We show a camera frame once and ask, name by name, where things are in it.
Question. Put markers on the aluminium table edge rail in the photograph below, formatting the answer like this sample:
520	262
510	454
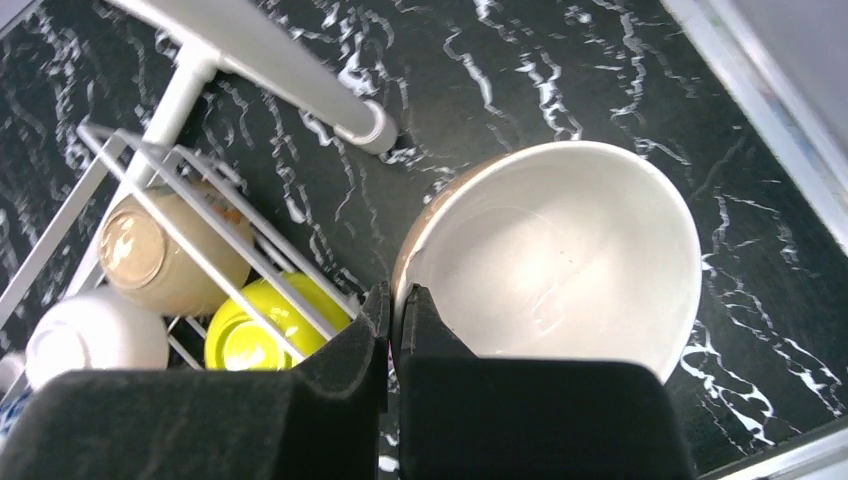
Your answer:
814	161

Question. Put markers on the white bowl with tan outside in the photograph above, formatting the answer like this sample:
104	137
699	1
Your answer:
567	250

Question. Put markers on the white wire dish rack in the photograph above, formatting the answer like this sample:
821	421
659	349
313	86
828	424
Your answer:
206	188

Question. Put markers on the pale grey bowl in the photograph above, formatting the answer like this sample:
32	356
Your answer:
95	330

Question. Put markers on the beige bowl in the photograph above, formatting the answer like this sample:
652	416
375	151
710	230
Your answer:
144	264

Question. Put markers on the blue patterned bowl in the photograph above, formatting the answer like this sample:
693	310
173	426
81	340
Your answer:
11	411

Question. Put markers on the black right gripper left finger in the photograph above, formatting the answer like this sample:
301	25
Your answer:
318	420

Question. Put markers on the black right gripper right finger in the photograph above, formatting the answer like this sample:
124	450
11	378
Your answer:
467	417

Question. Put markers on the yellow-green bowl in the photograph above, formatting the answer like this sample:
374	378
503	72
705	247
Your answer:
236	342

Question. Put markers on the white PVC pipe frame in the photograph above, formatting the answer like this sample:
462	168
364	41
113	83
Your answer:
227	36

